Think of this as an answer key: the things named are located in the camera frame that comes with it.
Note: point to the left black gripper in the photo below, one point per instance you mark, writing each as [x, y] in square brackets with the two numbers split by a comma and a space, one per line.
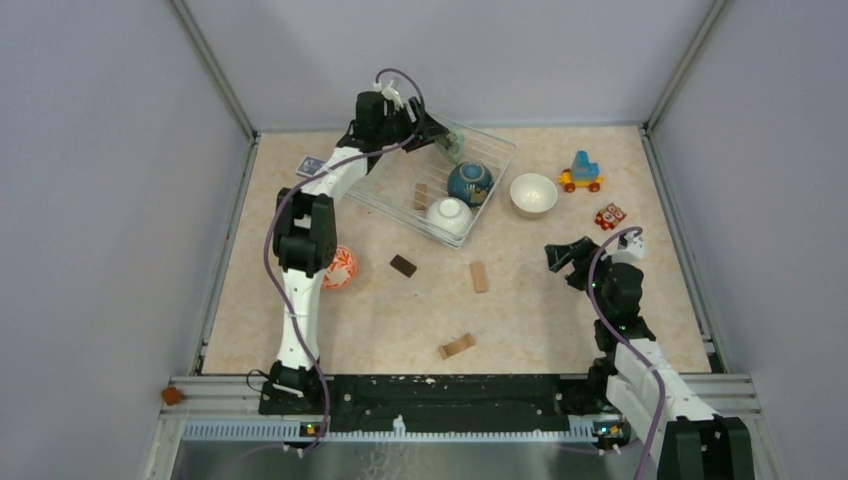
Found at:
[430, 129]

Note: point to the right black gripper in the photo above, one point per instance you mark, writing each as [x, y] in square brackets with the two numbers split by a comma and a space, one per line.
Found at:
[579, 252]

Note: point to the light green ceramic bowl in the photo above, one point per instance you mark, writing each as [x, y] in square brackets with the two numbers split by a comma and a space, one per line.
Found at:
[451, 146]

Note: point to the beige ceramic bowl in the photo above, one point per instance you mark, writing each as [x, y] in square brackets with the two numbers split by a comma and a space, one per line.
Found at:
[532, 195]

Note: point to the orange patterned white bowl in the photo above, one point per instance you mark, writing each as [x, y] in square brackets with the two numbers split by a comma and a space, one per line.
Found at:
[342, 270]

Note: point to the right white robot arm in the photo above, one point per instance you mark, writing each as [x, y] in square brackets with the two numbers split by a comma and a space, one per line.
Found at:
[684, 436]

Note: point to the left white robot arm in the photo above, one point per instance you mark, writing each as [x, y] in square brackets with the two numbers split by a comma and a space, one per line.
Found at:
[302, 238]

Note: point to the wooden block in rack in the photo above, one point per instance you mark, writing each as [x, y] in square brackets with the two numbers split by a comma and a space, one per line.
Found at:
[420, 197]

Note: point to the red owl toy block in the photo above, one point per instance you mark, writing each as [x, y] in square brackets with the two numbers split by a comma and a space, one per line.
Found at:
[609, 217]

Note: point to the dark teal patterned bowl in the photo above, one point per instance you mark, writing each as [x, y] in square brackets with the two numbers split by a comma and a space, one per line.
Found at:
[470, 182]

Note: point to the blue yellow toy train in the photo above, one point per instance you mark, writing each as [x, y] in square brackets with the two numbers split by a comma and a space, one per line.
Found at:
[583, 173]

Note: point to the white ceramic bowl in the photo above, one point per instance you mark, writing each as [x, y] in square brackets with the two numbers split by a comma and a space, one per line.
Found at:
[450, 215]

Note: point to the light wooden block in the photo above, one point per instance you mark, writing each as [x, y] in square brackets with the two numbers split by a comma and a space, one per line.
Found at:
[479, 277]

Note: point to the dark brown block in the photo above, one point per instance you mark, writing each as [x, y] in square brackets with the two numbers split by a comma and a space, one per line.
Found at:
[403, 266]

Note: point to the notched wooden block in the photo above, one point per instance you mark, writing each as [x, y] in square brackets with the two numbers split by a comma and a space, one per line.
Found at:
[457, 346]

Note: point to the small orange block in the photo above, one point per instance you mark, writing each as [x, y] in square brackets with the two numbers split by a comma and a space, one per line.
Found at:
[172, 395]

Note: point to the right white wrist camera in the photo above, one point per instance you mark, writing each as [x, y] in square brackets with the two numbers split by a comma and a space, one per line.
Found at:
[630, 249]

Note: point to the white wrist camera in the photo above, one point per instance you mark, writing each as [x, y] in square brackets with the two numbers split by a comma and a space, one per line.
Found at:
[390, 92]
[630, 249]

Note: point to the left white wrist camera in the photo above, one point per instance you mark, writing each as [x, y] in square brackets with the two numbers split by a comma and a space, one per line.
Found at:
[390, 92]

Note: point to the white wire dish rack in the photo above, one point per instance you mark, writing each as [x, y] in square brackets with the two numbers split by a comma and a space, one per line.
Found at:
[389, 187]

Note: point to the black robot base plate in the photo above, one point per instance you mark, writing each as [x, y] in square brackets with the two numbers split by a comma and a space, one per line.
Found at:
[497, 403]

